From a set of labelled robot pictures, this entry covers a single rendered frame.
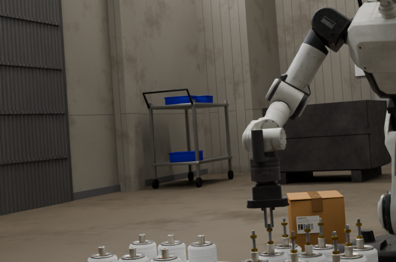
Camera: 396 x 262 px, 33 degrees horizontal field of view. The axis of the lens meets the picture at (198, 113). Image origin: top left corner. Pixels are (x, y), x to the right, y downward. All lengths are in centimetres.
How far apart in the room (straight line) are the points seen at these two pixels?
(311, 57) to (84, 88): 531
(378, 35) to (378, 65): 10
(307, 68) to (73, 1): 539
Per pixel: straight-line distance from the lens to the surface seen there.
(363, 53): 217
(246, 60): 948
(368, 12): 222
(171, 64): 905
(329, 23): 222
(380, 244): 238
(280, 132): 197
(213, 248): 226
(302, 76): 221
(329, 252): 207
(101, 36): 772
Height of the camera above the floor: 63
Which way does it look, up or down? 1 degrees up
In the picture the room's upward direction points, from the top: 4 degrees counter-clockwise
